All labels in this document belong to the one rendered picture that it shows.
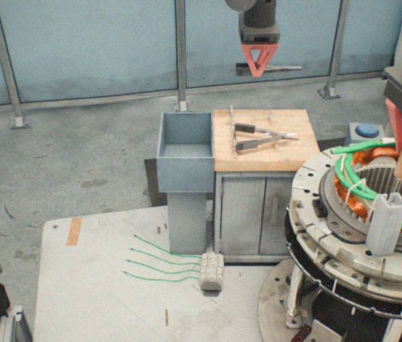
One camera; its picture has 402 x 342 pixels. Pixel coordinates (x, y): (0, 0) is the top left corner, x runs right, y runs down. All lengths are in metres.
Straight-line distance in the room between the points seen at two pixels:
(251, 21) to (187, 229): 0.45
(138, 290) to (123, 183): 1.58
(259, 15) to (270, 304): 0.55
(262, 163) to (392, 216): 0.32
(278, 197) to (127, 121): 2.20
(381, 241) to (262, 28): 0.42
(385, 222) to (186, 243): 0.53
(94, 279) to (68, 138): 1.99
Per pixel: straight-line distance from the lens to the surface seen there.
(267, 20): 0.91
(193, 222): 1.06
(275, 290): 1.05
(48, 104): 3.16
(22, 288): 2.21
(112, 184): 2.62
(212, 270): 1.05
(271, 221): 1.03
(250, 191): 0.98
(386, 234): 0.71
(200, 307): 1.04
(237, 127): 0.97
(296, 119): 1.06
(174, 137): 1.10
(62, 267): 1.15
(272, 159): 0.93
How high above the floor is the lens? 1.60
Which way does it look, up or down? 37 degrees down
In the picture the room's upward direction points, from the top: straight up
